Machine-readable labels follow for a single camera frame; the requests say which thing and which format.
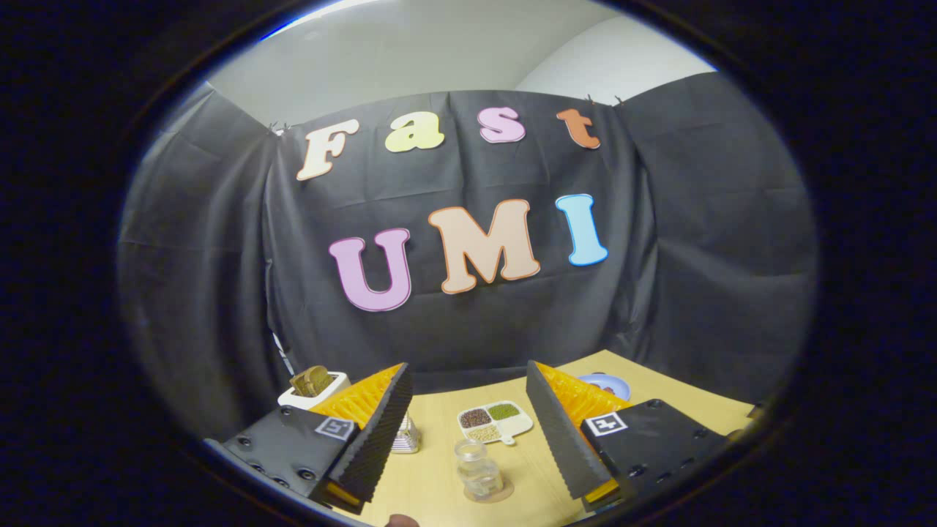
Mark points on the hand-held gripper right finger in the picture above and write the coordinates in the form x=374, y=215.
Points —
x=556, y=432

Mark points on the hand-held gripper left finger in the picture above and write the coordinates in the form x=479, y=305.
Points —
x=381, y=432

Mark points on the ribbed clear glass cup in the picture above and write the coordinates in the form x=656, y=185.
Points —
x=407, y=437

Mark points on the round brown coaster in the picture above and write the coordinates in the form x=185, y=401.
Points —
x=507, y=489

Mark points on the clear glass bottle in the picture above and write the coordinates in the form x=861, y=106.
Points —
x=479, y=472

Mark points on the white divided dish with beans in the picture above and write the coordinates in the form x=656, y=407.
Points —
x=505, y=423

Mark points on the wooden table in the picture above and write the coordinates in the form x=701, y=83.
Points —
x=439, y=483

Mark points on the blue plate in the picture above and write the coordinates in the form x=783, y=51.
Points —
x=618, y=384

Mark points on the white toaster with bread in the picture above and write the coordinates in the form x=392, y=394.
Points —
x=311, y=391

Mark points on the black backdrop cloth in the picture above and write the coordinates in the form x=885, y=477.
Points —
x=468, y=322

